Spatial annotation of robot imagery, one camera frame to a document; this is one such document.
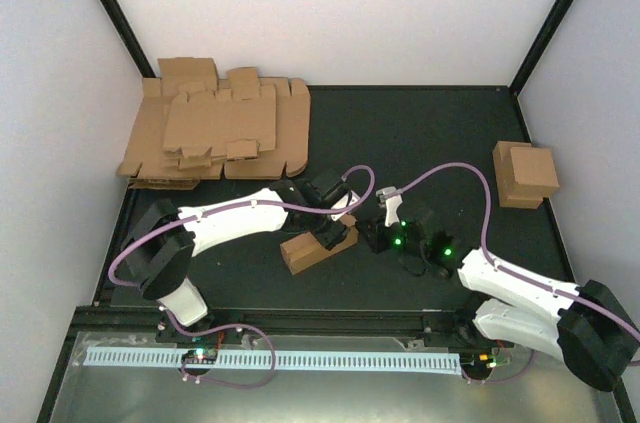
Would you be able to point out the black frame post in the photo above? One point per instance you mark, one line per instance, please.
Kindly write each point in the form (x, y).
(127, 36)
(539, 45)

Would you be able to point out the right black frame post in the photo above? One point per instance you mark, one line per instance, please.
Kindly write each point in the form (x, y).
(539, 45)

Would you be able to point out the cardboard box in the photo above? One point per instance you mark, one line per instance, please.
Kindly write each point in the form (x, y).
(499, 154)
(304, 251)
(531, 173)

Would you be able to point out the left black frame post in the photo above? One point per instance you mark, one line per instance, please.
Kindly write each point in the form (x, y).
(127, 36)

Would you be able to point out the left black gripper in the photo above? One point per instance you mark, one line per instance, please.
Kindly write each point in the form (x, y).
(330, 238)

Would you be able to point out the controller circuit board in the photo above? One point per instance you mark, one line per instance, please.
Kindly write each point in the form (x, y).
(480, 361)
(207, 356)

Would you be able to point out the left controller circuit board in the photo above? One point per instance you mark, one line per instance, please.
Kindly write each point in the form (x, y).
(207, 356)

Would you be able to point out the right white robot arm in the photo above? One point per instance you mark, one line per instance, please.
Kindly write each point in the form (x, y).
(583, 326)

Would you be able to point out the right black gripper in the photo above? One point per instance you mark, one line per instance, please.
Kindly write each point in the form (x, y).
(375, 241)

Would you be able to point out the right controller circuit board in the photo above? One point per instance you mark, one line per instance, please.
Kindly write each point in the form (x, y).
(480, 361)

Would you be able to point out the stack of flat cardboard blanks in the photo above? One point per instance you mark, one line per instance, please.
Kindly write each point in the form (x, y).
(195, 125)

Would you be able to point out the light blue slotted cable duct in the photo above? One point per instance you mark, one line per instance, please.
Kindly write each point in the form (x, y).
(280, 360)

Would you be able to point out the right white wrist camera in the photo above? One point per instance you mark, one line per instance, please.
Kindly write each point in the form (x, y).
(389, 199)

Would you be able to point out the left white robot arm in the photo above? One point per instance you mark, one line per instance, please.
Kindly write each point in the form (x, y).
(173, 236)

